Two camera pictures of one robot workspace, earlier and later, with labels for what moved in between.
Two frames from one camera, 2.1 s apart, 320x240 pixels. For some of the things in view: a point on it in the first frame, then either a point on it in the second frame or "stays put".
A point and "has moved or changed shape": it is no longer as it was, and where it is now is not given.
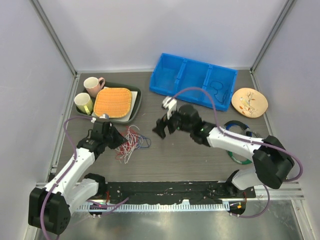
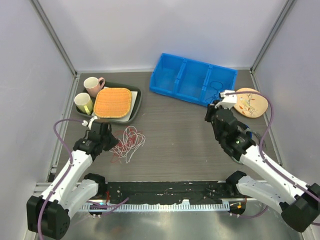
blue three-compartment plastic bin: (172, 73) stays put
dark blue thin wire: (144, 142) to (217, 85)
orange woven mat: (115, 102) stays put
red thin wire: (130, 138) has moved or changed shape
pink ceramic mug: (92, 85) stays put
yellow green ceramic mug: (84, 102) stays put
